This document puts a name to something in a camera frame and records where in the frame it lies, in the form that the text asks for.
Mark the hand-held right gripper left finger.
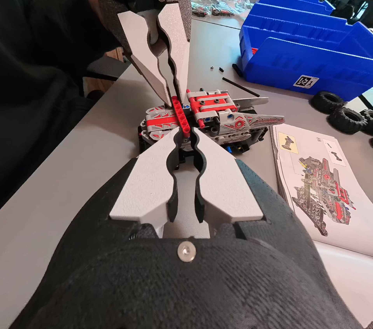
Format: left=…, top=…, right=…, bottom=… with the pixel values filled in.
left=109, top=126, right=180, bottom=238

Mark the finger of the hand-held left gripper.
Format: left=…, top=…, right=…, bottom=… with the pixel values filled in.
left=157, top=2, right=190, bottom=104
left=117, top=11, right=172, bottom=108

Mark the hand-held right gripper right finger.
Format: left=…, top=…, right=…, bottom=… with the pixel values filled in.
left=192, top=128, right=264, bottom=224

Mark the grey red toy brick car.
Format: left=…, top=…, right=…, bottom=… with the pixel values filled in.
left=138, top=88, right=285, bottom=162

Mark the red toy brick beam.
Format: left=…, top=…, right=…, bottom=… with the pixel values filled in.
left=171, top=96, right=192, bottom=135

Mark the person's left forearm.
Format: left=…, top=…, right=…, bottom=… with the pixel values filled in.
left=0, top=0, right=124, bottom=96

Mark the grey desk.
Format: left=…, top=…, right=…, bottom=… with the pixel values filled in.
left=0, top=16, right=373, bottom=329

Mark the plastic bag of parts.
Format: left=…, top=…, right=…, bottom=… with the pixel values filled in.
left=212, top=3, right=237, bottom=16
left=191, top=0, right=214, bottom=17

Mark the black axle rod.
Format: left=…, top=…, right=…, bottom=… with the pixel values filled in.
left=222, top=77, right=261, bottom=98

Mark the white instruction booklet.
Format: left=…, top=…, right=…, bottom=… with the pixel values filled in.
left=269, top=124, right=373, bottom=328

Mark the blue storage bin white tag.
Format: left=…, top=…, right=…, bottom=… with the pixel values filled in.
left=239, top=22, right=373, bottom=102

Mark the person's dark clothed body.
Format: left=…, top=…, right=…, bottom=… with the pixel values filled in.
left=0, top=67, right=97, bottom=208

